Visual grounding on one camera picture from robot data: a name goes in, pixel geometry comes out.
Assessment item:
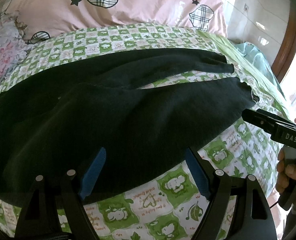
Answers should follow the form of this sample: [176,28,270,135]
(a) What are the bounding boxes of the teal blanket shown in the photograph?
[234,42,285,97]

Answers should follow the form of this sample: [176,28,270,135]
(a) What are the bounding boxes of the pink plaid-heart quilt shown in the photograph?
[2,0,227,39]

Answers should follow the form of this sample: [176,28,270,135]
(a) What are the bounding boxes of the person's right hand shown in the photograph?
[276,147,296,194]

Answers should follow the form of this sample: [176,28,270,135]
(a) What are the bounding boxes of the black pants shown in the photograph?
[0,48,259,206]

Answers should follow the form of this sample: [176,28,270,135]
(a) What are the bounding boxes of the green checkered bed sheet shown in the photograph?
[0,23,289,239]

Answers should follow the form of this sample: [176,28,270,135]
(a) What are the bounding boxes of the brown wooden door frame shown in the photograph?
[271,2,296,83]

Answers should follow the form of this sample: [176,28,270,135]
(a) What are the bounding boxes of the floral pillow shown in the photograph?
[0,0,30,80]

